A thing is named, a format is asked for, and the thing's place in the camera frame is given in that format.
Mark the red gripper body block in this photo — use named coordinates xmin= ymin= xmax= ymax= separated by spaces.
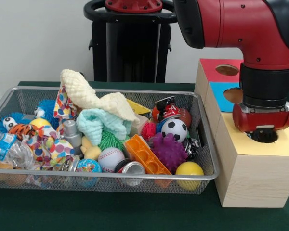
xmin=232 ymin=101 xmax=289 ymax=133

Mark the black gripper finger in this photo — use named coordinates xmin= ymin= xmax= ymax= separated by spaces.
xmin=264 ymin=129 xmax=276 ymax=142
xmin=252 ymin=129 xmax=264 ymax=142

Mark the dotted paper napkin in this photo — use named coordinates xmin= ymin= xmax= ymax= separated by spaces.
xmin=24 ymin=125 xmax=77 ymax=169
xmin=53 ymin=84 xmax=78 ymax=121

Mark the wooden three-hole sorting box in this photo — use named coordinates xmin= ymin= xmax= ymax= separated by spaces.
xmin=194 ymin=58 xmax=289 ymax=208

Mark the silver mesh bin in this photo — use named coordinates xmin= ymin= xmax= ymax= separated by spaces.
xmin=0 ymin=86 xmax=220 ymax=195

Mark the brown toy football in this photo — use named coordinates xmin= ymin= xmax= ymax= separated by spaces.
xmin=178 ymin=107 xmax=192 ymax=128

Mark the smooth yellow ball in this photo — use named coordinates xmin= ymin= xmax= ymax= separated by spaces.
xmin=175 ymin=161 xmax=205 ymax=191

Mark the black and white soccer ball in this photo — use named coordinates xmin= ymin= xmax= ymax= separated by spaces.
xmin=161 ymin=118 xmax=188 ymax=143

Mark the purple spiky ball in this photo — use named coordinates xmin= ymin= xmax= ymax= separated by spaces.
xmin=150 ymin=132 xmax=189 ymax=174

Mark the orange plastic building block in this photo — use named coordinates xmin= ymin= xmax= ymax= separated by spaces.
xmin=124 ymin=134 xmax=172 ymax=176

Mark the white baseball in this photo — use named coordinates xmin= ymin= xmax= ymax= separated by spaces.
xmin=98 ymin=147 xmax=125 ymax=173

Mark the mint green cloth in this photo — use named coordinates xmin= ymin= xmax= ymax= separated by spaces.
xmin=76 ymin=108 xmax=133 ymax=146

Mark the dark green tablecloth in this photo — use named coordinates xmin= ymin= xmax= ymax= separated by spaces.
xmin=0 ymin=81 xmax=289 ymax=231

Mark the cream knitted cloth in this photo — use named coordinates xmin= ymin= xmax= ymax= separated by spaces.
xmin=60 ymin=69 xmax=141 ymax=124

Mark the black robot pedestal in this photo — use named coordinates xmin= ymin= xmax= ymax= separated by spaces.
xmin=83 ymin=0 xmax=184 ymax=83

